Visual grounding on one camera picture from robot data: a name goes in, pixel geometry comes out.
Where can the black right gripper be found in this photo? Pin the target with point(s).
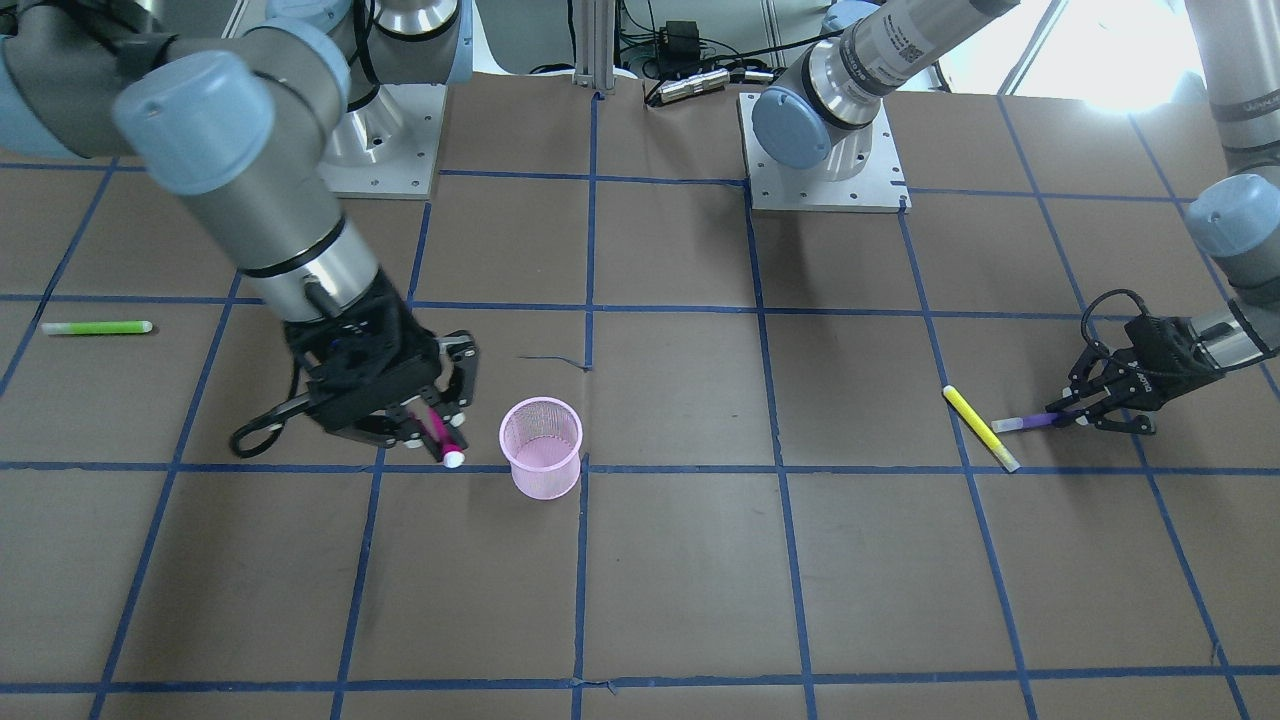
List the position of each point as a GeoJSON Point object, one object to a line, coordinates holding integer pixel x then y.
{"type": "Point", "coordinates": [412, 338]}

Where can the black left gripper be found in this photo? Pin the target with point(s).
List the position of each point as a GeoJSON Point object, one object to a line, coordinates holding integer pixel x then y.
{"type": "Point", "coordinates": [1160, 352]}

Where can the pink pen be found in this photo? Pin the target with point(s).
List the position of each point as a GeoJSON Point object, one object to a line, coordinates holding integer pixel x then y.
{"type": "Point", "coordinates": [447, 445]}

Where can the purple pen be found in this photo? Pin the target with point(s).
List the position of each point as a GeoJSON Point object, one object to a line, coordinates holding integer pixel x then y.
{"type": "Point", "coordinates": [1030, 422]}

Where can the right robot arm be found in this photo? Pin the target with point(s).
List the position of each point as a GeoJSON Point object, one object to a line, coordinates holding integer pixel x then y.
{"type": "Point", "coordinates": [237, 129]}

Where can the pink mesh cup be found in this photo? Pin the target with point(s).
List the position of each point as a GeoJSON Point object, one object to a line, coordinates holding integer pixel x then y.
{"type": "Point", "coordinates": [541, 438]}

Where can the yellow pen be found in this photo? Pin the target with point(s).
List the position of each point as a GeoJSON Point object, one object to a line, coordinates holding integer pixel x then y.
{"type": "Point", "coordinates": [981, 429]}

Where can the green pen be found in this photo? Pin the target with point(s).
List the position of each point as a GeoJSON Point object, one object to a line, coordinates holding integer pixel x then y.
{"type": "Point", "coordinates": [69, 329]}

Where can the silver metal cylinder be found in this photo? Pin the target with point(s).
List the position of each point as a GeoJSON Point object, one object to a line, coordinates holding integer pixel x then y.
{"type": "Point", "coordinates": [681, 89]}

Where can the black power adapter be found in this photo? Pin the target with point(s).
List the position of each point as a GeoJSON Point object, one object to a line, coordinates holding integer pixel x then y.
{"type": "Point", "coordinates": [679, 40]}

